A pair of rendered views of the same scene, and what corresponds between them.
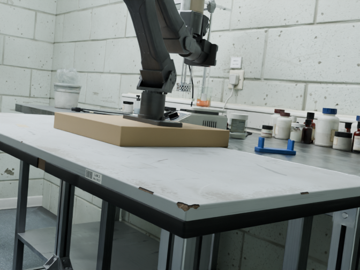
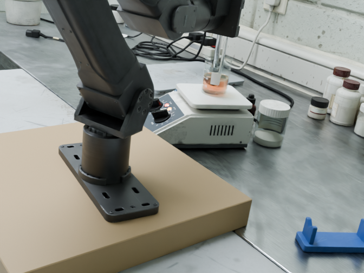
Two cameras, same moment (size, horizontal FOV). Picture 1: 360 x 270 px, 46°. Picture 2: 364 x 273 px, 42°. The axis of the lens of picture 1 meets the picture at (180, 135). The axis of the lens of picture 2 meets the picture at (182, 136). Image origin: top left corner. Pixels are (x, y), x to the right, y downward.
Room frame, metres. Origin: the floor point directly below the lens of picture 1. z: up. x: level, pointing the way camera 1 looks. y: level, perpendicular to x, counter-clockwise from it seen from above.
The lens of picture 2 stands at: (0.52, -0.03, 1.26)
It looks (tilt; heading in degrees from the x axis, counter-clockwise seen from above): 23 degrees down; 1
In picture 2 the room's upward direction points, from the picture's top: 8 degrees clockwise
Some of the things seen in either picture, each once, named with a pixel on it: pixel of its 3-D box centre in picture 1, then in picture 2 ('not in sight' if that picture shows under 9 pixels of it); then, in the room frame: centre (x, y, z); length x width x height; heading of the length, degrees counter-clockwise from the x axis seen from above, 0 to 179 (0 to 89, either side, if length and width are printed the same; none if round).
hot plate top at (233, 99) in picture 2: (202, 109); (213, 95); (1.39, -0.06, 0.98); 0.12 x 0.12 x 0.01; 20
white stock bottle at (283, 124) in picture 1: (283, 125); (346, 102); (1.59, -0.38, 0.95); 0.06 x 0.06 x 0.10
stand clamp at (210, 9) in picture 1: (204, 7); not in sight; (1.88, -0.05, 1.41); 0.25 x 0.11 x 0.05; 131
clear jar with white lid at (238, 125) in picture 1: (238, 126); (271, 123); (1.40, -0.19, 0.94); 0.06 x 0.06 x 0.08
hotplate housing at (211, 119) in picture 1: (194, 121); (196, 116); (1.38, -0.04, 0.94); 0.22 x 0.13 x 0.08; 110
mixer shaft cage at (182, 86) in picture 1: (186, 61); not in sight; (1.78, 0.00, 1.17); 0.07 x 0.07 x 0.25
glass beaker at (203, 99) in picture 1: (203, 96); (215, 73); (1.40, -0.06, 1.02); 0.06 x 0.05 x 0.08; 25
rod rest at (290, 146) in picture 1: (275, 145); (336, 234); (1.07, -0.24, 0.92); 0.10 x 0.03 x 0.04; 102
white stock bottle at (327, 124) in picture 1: (327, 127); not in sight; (1.45, -0.50, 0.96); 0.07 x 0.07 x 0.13
